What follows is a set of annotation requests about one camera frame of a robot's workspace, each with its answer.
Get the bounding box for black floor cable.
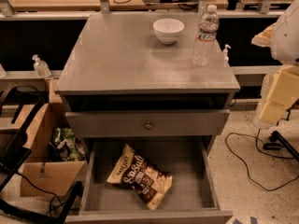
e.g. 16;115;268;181
224;109;299;192

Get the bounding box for brown and cream chip bag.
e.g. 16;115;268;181
107;145;172;210

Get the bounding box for open grey middle drawer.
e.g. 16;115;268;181
66;138;233;224

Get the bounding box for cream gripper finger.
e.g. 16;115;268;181
253;65;299;129
251;23;276;48

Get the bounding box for green snack bags in box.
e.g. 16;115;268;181
49;128;86;161

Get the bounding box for black chair frame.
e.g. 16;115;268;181
0;85;83;224

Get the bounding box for clear plastic water bottle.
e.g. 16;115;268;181
192;5;219;66

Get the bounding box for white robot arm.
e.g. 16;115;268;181
251;0;299;129

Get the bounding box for white ceramic bowl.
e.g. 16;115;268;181
153;19;185;45

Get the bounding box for open cardboard box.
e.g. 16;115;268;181
0;77;89;198

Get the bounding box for closed grey top drawer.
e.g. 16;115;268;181
65;109;230;138

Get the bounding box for small white pump bottle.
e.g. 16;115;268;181
222;44;231;67

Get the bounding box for clear hand sanitizer bottle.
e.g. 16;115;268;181
32;54;51;77

